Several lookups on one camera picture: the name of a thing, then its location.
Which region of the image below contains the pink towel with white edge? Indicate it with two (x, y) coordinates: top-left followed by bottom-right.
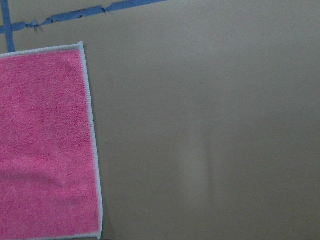
(0, 42), (103, 240)

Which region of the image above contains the long blue tape strip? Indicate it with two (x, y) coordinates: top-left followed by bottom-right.
(11, 0), (163, 32)

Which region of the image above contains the crossing blue tape strip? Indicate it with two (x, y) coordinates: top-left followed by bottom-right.
(0, 0), (16, 53)

